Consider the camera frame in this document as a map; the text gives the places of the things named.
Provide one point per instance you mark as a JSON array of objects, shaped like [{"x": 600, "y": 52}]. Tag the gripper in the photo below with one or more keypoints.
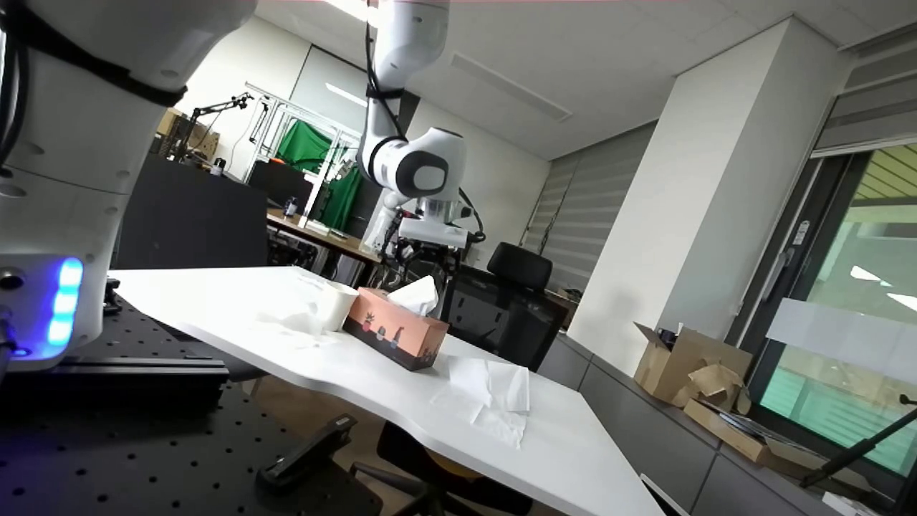
[{"x": 430, "y": 256}]

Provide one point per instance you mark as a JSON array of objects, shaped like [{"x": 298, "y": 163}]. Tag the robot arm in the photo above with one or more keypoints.
[{"x": 79, "y": 143}]

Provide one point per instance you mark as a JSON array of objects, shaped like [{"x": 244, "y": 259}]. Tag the white tissue in box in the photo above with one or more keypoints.
[{"x": 417, "y": 295}]

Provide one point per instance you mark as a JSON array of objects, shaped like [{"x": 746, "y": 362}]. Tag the orange tissue box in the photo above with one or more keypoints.
[{"x": 390, "y": 337}]

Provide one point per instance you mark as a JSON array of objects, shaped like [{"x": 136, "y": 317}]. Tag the flat white tissue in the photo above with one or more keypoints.
[{"x": 494, "y": 390}]

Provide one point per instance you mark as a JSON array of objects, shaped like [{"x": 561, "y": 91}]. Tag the crumpled white tissue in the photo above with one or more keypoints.
[{"x": 294, "y": 322}]

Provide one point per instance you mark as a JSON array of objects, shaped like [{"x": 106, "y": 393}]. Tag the brown cardboard box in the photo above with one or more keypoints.
[{"x": 204, "y": 140}]

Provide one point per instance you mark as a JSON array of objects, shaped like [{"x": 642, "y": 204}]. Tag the open cardboard box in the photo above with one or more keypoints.
[{"x": 680, "y": 365}]

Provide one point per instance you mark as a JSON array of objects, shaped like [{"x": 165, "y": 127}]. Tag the flat cardboard box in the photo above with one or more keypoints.
[{"x": 745, "y": 441}]

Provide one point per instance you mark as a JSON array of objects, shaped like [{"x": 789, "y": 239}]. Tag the black office chair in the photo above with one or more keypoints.
[{"x": 501, "y": 315}]

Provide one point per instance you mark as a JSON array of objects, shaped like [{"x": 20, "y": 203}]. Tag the white paper cup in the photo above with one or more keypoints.
[{"x": 337, "y": 304}]

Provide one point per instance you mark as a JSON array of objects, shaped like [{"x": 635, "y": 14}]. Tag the wooden desk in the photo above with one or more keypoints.
[{"x": 322, "y": 240}]

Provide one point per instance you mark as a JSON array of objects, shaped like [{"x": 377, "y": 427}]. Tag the dark bottle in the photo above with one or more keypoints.
[{"x": 290, "y": 208}]

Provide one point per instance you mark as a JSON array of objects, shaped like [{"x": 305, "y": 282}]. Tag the monitor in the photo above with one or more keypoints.
[{"x": 279, "y": 183}]

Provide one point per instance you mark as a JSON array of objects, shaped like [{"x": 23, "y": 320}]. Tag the green cloth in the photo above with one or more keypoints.
[{"x": 304, "y": 143}]

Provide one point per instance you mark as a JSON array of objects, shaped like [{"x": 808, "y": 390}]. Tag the window blinds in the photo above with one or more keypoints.
[{"x": 594, "y": 208}]

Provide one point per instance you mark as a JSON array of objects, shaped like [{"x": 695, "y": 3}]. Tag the black clamp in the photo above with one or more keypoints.
[{"x": 304, "y": 455}]

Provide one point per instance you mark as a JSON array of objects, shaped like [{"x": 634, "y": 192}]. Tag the black partition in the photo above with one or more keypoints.
[{"x": 190, "y": 218}]

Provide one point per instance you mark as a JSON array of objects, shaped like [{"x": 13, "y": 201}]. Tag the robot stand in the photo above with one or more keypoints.
[{"x": 129, "y": 459}]

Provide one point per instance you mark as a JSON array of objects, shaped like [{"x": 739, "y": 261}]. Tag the glass door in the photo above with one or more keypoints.
[{"x": 852, "y": 322}]

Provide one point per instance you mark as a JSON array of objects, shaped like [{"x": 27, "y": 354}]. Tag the aluminium frame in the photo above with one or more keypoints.
[{"x": 276, "y": 115}]

